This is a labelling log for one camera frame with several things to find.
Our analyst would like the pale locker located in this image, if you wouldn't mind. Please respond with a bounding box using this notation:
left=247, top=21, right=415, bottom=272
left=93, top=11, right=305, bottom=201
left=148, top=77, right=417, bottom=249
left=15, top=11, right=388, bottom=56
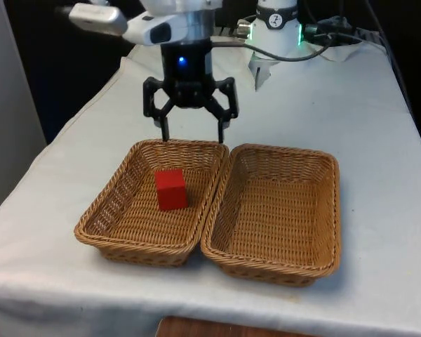
left=0, top=0, right=48, bottom=225

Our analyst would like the wicker basket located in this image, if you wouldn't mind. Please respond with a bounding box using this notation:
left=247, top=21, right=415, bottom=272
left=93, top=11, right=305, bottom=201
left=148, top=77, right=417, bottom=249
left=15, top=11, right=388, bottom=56
left=74, top=138, right=230, bottom=269
left=200, top=143, right=342, bottom=289

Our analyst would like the red cube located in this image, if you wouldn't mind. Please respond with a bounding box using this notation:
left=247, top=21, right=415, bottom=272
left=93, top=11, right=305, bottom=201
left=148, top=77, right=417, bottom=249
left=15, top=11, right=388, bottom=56
left=154, top=168, right=189, bottom=211

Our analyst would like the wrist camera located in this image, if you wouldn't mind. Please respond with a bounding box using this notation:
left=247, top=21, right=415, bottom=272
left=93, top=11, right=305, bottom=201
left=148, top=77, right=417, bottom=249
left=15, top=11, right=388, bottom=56
left=67, top=2, right=128, bottom=37

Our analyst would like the black cable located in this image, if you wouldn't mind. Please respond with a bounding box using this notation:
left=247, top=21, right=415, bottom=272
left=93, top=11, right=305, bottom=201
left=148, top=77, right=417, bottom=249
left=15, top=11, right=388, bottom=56
left=363, top=0, right=417, bottom=119
left=243, top=32, right=363, bottom=62

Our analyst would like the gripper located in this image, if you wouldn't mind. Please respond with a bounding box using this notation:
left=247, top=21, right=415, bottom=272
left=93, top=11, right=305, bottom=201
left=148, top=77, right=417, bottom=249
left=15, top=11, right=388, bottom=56
left=142, top=38, right=240, bottom=145

